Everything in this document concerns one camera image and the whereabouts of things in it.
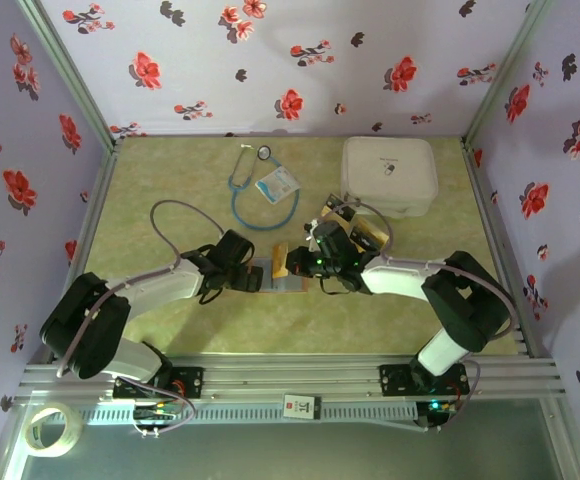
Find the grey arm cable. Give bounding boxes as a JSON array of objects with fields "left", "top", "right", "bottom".
[
  {"left": 57, "top": 199, "right": 226, "bottom": 379},
  {"left": 319, "top": 198, "right": 519, "bottom": 432}
]

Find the red and white label tag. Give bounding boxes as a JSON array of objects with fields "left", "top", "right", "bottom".
[{"left": 282, "top": 394, "right": 320, "bottom": 421}]

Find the white zippered pouch case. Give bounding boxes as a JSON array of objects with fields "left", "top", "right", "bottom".
[{"left": 339, "top": 135, "right": 440, "bottom": 219}]

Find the green circuit board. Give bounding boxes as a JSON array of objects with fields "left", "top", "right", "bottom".
[{"left": 133, "top": 399, "right": 182, "bottom": 424}]

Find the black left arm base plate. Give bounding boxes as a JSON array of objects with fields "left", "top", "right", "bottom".
[{"left": 112, "top": 366, "right": 206, "bottom": 401}]

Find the yellow and black box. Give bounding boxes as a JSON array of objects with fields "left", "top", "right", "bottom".
[{"left": 348, "top": 218, "right": 390, "bottom": 252}]

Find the aluminium corner post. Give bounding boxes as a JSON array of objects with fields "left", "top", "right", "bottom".
[
  {"left": 16, "top": 0, "right": 123, "bottom": 149},
  {"left": 461, "top": 0, "right": 555, "bottom": 146}
]

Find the grey left arm cable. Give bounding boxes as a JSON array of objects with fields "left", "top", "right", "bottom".
[{"left": 57, "top": 199, "right": 226, "bottom": 379}]

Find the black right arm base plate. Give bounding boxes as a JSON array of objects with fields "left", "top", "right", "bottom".
[{"left": 378, "top": 363, "right": 470, "bottom": 399}]

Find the black credit card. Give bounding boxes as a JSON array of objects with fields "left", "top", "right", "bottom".
[{"left": 327, "top": 197, "right": 358, "bottom": 222}]

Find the black controller with green light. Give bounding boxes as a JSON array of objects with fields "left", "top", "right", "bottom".
[{"left": 417, "top": 398, "right": 459, "bottom": 432}]

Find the grey right arm cable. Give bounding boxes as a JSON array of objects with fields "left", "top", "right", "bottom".
[{"left": 319, "top": 198, "right": 519, "bottom": 432}]

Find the blue stethoscope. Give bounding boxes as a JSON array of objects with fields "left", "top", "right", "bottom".
[{"left": 227, "top": 143, "right": 302, "bottom": 233}]

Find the aluminium side rail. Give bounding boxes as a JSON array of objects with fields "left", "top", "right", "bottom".
[
  {"left": 461, "top": 139, "right": 537, "bottom": 359},
  {"left": 44, "top": 142, "right": 124, "bottom": 364}
]

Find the aluminium mounting rail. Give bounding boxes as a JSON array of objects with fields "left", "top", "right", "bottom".
[{"left": 12, "top": 352, "right": 569, "bottom": 404}]

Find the brown leather card holder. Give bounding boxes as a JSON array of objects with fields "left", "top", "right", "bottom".
[{"left": 247, "top": 255, "right": 308, "bottom": 296}]

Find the slotted grey cable duct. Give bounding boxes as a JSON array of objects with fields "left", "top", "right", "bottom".
[{"left": 77, "top": 402, "right": 419, "bottom": 427}]

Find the clear tape roll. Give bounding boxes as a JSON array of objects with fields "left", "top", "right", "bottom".
[{"left": 24, "top": 400, "right": 83, "bottom": 459}]

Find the grey looped base cable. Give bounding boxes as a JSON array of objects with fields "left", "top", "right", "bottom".
[{"left": 119, "top": 377, "right": 200, "bottom": 440}]

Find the white and blue packet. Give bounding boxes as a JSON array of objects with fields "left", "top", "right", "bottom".
[{"left": 254, "top": 166, "right": 302, "bottom": 206}]

